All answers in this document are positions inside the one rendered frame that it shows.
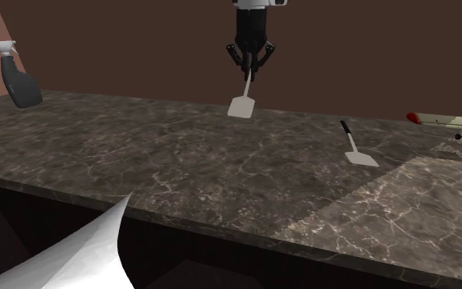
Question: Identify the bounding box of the white curved sheet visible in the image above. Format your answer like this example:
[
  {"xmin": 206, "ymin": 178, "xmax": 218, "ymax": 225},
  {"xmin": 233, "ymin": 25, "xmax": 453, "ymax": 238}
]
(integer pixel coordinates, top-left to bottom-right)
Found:
[{"xmin": 0, "ymin": 190, "xmax": 136, "ymax": 289}]

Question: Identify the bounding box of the red and cream toy airplane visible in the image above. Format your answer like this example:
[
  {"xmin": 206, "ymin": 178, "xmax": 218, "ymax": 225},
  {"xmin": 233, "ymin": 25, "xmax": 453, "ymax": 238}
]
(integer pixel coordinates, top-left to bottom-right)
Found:
[{"xmin": 405, "ymin": 104, "xmax": 462, "ymax": 146}]

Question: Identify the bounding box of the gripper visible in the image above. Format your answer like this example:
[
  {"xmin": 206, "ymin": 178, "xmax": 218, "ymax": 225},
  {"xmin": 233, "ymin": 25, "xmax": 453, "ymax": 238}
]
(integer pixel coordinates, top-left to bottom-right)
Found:
[{"xmin": 225, "ymin": 8, "xmax": 277, "ymax": 83}]

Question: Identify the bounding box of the dark grey spray bottle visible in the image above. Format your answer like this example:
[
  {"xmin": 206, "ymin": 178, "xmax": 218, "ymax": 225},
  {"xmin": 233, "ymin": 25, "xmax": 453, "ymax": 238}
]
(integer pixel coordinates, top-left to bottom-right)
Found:
[{"xmin": 0, "ymin": 39, "xmax": 43, "ymax": 110}]

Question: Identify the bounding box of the white spatula with black handle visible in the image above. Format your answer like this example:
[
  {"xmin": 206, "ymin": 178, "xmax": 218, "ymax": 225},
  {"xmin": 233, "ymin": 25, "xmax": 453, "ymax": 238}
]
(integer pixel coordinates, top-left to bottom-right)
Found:
[{"xmin": 339, "ymin": 120, "xmax": 381, "ymax": 168}]

